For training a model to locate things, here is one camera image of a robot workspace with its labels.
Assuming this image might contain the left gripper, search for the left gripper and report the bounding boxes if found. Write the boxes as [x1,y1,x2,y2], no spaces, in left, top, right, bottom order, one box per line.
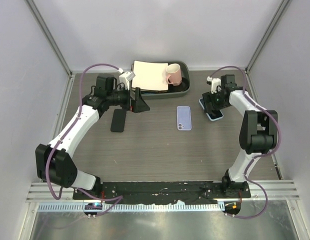
[107,84,150,113]

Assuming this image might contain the black phone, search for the black phone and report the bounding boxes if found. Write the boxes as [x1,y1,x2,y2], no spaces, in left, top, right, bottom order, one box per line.
[110,109,127,133]

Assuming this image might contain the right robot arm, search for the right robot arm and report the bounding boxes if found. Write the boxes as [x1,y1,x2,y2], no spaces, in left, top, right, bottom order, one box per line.
[199,74,280,198]

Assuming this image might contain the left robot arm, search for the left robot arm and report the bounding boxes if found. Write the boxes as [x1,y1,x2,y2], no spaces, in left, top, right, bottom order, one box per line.
[35,71,150,200]

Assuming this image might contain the cream notebook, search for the cream notebook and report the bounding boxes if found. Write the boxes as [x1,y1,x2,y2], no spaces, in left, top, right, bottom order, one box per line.
[132,60,169,92]

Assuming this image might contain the dark green tray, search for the dark green tray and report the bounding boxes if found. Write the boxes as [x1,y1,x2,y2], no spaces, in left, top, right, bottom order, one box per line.
[131,60,190,100]

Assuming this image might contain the pink mug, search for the pink mug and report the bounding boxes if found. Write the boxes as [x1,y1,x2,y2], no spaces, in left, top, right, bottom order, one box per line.
[165,63,182,86]

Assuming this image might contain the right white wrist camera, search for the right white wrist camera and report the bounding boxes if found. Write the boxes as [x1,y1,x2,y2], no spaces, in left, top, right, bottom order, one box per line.
[206,76,222,94]

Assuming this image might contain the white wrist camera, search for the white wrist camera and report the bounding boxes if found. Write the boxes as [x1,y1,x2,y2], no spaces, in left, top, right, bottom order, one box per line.
[119,71,135,90]
[206,76,222,94]

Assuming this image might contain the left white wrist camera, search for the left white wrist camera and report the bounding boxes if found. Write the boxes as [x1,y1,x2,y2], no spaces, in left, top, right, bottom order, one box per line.
[119,71,135,90]

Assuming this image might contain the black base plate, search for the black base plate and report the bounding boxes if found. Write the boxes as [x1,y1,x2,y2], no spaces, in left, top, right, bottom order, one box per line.
[88,181,251,205]

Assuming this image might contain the slotted cable duct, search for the slotted cable duct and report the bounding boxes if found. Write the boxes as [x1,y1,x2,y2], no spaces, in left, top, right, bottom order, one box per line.
[37,201,225,213]

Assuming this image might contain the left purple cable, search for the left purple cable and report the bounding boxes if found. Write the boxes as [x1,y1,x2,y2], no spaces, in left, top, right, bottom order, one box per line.
[45,63,125,217]

